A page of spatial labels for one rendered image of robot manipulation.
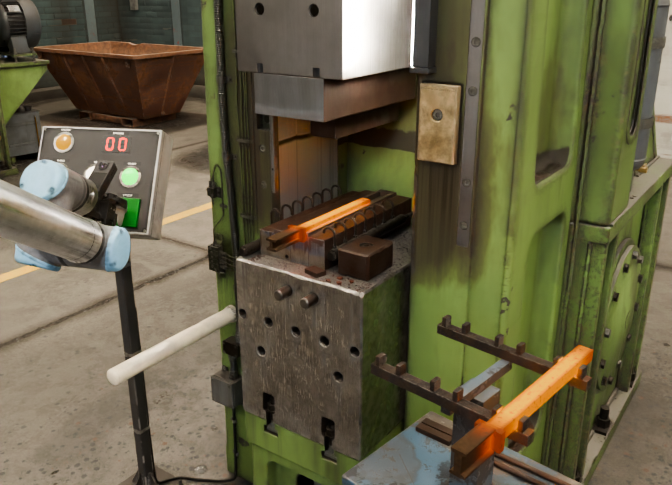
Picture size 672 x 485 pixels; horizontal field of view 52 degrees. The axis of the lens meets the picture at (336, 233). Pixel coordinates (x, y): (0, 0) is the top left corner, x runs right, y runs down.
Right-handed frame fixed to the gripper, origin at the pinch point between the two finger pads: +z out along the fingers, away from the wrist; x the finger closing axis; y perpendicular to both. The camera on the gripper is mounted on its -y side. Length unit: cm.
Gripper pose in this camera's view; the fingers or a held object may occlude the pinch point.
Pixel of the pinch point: (121, 207)
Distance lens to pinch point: 183.2
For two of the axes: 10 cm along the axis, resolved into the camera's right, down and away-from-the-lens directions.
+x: 9.9, 0.6, -1.6
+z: 1.5, 1.8, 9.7
